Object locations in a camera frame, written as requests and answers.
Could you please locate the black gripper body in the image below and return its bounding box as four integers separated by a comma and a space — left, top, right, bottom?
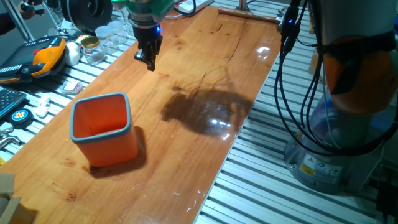
132, 24, 164, 50

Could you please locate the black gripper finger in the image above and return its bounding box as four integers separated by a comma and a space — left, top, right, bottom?
153, 35, 164, 63
134, 48, 156, 72

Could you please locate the black handheld controller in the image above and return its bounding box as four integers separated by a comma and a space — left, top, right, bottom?
20, 0, 47, 16

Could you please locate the forearm in dark red sleeve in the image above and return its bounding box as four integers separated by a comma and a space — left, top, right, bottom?
0, 11, 20, 35

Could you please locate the orange trash can grey rim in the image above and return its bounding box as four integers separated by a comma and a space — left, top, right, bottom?
69, 92, 139, 168

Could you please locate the person's hand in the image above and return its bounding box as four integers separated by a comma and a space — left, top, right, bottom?
17, 1, 37, 21

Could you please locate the clear plastic cup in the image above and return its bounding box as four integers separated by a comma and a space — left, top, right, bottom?
119, 8, 136, 39
95, 25, 113, 47
107, 21, 127, 46

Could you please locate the glass jar gold lid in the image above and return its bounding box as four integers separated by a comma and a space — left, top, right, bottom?
81, 36, 106, 65

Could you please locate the black filament spool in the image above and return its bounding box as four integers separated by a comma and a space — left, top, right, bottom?
60, 0, 113, 34

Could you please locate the white egg-shaped object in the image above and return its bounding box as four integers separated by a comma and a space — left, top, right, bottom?
64, 42, 81, 67

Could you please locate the small plastic packet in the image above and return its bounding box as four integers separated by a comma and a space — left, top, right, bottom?
60, 80, 84, 95

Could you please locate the orange and black teach pendant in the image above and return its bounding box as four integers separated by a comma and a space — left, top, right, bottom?
0, 35, 68, 84

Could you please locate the glossy wooden board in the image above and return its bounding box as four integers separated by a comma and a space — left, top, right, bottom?
0, 6, 282, 224

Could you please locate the metal clamp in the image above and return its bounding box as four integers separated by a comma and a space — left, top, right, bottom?
275, 6, 289, 32

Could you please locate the grey metal stand leg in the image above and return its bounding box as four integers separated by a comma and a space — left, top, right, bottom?
1, 0, 35, 43

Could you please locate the black computer keyboard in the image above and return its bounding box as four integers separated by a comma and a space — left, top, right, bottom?
0, 86, 28, 120

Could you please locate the small cardboard box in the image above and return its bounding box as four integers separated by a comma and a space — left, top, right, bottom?
0, 172, 16, 197
0, 195, 37, 224

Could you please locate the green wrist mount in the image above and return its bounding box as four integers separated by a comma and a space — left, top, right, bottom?
111, 0, 175, 22

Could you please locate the wooden post base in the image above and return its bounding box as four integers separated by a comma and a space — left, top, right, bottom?
217, 6, 277, 24

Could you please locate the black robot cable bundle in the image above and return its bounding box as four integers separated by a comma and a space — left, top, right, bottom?
274, 0, 398, 158

